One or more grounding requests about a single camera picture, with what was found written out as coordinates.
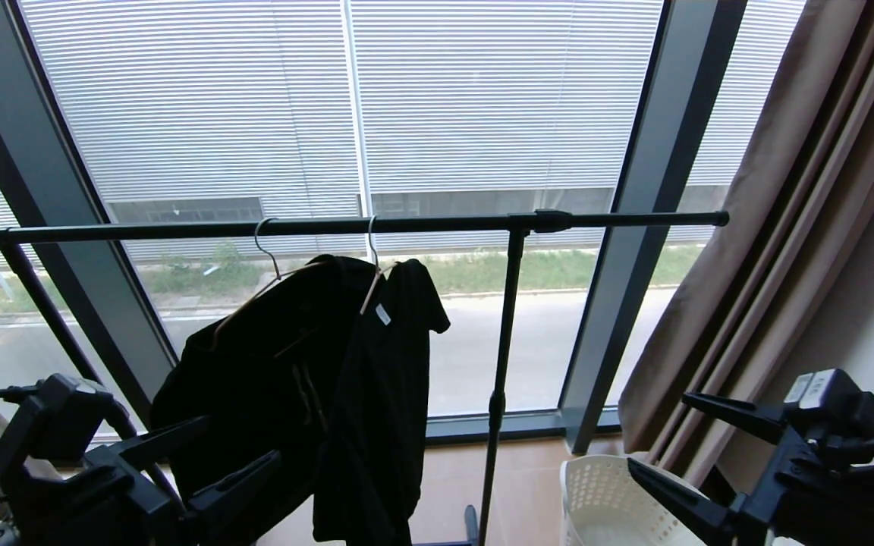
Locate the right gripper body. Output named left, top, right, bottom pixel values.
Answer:
left=733, top=425, right=874, bottom=546

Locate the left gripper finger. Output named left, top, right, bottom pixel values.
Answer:
left=187, top=450, right=284, bottom=535
left=118, top=416, right=212, bottom=471

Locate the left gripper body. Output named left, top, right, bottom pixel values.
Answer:
left=8, top=446, right=203, bottom=546

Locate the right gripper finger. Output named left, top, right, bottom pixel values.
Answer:
left=627, top=457, right=737, bottom=546
left=682, top=392, right=791, bottom=445

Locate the black garment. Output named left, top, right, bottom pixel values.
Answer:
left=150, top=256, right=377, bottom=546
left=312, top=258, right=451, bottom=546

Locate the pink clothes hanger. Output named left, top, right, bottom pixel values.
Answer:
left=359, top=216, right=398, bottom=316
left=212, top=218, right=332, bottom=359

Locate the white laundry basket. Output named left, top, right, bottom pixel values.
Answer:
left=558, top=453, right=711, bottom=546

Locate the black clothes rack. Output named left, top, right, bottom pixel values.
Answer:
left=0, top=210, right=731, bottom=546

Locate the brown curtain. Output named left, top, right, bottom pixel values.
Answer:
left=619, top=0, right=874, bottom=486

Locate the window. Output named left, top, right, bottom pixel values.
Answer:
left=0, top=0, right=810, bottom=456

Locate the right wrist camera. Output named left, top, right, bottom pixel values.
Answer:
left=782, top=369, right=874, bottom=494

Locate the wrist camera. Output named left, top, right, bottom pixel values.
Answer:
left=0, top=374, right=115, bottom=463
left=782, top=369, right=874, bottom=494

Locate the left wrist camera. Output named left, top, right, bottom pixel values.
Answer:
left=0, top=374, right=115, bottom=463

